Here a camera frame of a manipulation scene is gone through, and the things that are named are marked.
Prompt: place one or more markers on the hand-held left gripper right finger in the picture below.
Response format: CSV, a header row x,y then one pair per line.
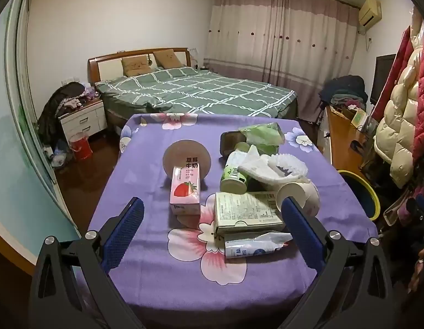
x,y
301,233

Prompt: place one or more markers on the round wooden disc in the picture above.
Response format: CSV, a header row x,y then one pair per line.
x,y
184,150

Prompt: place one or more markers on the crushed white blue packet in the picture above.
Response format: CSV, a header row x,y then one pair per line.
x,y
249,246

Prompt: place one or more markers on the pink strawberry milk carton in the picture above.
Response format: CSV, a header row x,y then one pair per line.
x,y
185,192

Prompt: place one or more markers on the beige printed carton box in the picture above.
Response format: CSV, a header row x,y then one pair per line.
x,y
242,212

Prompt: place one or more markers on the sliding wardrobe door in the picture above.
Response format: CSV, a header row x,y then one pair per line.
x,y
13,126

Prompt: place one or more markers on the green white bottle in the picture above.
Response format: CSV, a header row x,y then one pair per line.
x,y
232,178
241,147

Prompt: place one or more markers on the pile of folded clothes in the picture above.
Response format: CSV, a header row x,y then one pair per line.
x,y
345,90

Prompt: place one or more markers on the white puffer jacket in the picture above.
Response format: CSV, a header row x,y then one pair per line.
x,y
400,116

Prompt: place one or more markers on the dark clothes heap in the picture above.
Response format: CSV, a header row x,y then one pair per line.
x,y
57,102

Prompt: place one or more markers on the red bucket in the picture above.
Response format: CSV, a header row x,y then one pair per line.
x,y
80,147

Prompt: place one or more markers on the pink white curtain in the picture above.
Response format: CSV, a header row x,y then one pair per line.
x,y
266,41

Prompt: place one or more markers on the brown pillow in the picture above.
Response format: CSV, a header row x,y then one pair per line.
x,y
136,65
168,59

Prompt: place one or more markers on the black television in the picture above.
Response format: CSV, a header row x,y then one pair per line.
x,y
383,78

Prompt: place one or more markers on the wooden bed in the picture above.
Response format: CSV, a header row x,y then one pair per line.
x,y
105,65

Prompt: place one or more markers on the wooden desk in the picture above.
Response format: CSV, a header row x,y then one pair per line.
x,y
345,144

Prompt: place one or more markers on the white nightstand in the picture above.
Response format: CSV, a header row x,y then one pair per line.
x,y
83,120

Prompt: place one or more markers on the green plaid duvet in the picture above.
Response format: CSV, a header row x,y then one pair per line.
x,y
198,89

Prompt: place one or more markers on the green plastic bag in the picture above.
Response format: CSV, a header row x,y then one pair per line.
x,y
263,135

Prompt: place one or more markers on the beige air conditioner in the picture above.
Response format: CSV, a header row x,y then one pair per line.
x,y
369,12

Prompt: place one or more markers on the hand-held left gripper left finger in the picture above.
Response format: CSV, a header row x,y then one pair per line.
x,y
122,233

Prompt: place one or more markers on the white paper cup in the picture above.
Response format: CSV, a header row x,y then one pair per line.
x,y
301,193

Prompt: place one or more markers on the blue trash bin yellow rim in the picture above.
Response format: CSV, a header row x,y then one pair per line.
x,y
362,192

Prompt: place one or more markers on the white tissue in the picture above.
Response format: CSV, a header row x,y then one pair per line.
x,y
254,164

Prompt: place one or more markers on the purple floral tablecloth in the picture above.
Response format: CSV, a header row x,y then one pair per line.
x,y
146,164

